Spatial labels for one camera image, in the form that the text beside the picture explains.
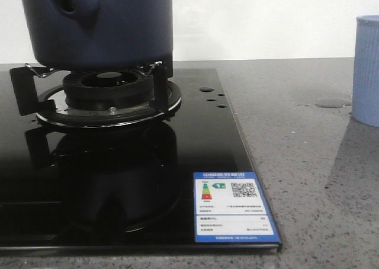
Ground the dark blue cooking pot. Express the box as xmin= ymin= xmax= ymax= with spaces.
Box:
xmin=21 ymin=0 xmax=173 ymax=71

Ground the right gas burner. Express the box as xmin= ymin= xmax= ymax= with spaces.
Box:
xmin=9 ymin=62 xmax=181 ymax=129

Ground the black glass gas stove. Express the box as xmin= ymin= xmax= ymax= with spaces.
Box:
xmin=1 ymin=67 xmax=282 ymax=255

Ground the light blue ribbed cup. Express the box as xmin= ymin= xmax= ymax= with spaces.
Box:
xmin=352 ymin=15 xmax=378 ymax=127

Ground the blue energy label sticker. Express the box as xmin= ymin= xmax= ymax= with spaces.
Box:
xmin=194 ymin=172 xmax=281 ymax=246

